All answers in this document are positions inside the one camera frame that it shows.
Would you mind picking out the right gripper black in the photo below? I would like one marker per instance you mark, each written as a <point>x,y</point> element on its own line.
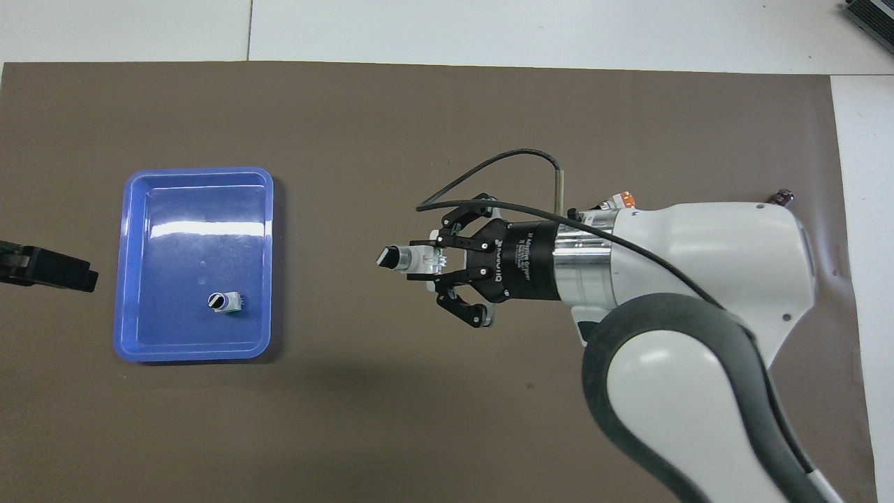
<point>531,262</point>

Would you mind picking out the white-backed selector switch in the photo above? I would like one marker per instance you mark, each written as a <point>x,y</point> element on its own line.
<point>412,260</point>

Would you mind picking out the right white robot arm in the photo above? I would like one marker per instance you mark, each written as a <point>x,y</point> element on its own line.
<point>733,258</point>

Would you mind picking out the blue plastic tray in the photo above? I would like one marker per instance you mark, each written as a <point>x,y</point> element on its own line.
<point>181,279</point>

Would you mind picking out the brown table mat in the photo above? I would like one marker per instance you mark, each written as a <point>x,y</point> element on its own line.
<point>489,105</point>

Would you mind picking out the small dark brown component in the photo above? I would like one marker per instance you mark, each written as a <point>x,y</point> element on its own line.
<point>783,198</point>

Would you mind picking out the grey ridged metal device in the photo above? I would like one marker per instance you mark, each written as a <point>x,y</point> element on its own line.
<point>873,12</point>

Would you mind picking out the selector switch red contact block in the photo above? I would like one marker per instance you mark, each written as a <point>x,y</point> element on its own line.
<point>225,302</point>

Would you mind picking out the selector switch orange contact block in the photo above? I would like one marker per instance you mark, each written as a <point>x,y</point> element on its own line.
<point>625,200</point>

